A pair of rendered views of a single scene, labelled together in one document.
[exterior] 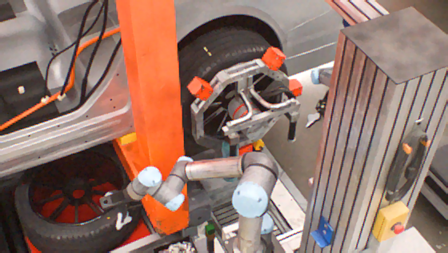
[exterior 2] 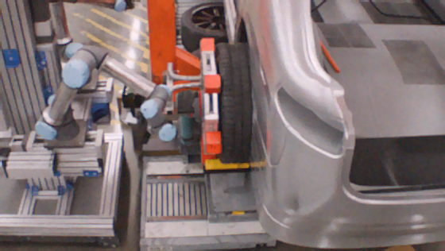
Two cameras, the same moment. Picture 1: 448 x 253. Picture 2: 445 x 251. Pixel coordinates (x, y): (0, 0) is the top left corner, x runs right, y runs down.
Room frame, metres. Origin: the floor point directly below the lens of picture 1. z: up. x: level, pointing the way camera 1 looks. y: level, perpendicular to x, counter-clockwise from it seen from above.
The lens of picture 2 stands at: (3.08, -2.13, 2.54)
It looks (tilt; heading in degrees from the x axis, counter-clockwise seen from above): 40 degrees down; 112
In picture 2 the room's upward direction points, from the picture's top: 1 degrees clockwise
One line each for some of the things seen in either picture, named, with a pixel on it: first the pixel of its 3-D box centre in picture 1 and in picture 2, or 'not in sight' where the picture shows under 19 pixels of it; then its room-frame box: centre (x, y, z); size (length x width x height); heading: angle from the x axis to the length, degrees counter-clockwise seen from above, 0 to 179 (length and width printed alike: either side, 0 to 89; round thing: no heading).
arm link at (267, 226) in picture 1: (258, 230); (75, 55); (1.34, -0.15, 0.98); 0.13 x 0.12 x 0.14; 158
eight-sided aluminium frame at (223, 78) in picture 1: (241, 108); (208, 103); (2.19, -0.10, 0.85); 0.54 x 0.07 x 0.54; 117
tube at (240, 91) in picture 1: (235, 103); (184, 67); (2.03, -0.07, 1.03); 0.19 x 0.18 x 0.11; 27
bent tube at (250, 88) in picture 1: (271, 90); (185, 88); (2.12, -0.25, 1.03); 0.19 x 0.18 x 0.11; 27
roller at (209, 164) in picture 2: (249, 132); (226, 163); (2.33, -0.16, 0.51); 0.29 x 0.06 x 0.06; 27
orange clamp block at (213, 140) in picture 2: (291, 89); (213, 142); (2.34, -0.38, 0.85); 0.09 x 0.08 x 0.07; 117
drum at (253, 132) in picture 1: (247, 116); (195, 104); (2.12, -0.13, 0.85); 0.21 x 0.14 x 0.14; 27
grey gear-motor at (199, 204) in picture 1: (184, 198); (208, 143); (2.05, 0.21, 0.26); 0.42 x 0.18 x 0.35; 27
